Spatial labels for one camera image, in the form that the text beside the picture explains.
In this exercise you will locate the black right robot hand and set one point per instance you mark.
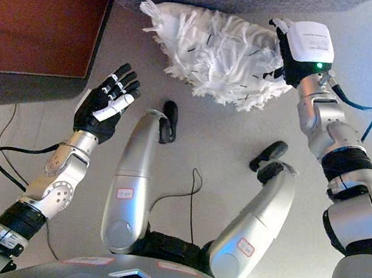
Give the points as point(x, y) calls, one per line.
point(309, 45)

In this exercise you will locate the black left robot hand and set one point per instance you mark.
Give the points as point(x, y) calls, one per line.
point(99, 114)

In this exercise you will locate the white shaggy pillow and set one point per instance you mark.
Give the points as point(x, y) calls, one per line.
point(220, 59)

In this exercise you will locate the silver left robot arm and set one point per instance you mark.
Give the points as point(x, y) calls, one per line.
point(57, 181)

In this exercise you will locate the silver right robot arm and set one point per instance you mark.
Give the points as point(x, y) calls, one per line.
point(356, 210)

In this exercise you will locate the black left robot foot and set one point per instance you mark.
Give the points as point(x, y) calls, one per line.
point(169, 122)

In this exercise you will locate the silver left robot leg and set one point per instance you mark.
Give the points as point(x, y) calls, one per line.
point(132, 180)

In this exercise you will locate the silver robot leg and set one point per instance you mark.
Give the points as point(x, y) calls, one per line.
point(132, 180)
point(256, 229)

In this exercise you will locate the brown wooden desk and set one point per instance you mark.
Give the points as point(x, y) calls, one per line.
point(40, 7)

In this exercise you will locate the silver right robot leg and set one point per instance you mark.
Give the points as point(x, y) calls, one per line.
point(256, 229)

